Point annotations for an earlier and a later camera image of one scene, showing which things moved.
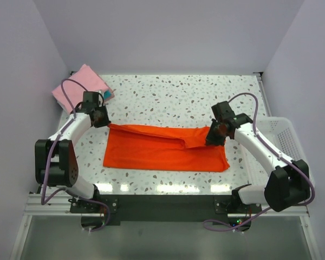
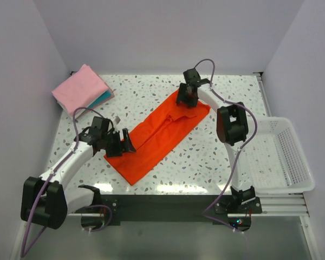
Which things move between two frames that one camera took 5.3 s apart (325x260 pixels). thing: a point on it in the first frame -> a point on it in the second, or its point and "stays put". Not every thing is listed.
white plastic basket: x=280 y=131 stays put
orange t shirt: x=162 y=149 -> x=155 y=136
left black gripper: x=105 y=122 -> x=117 y=151
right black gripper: x=211 y=140 -> x=181 y=97
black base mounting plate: x=99 y=212 stays put
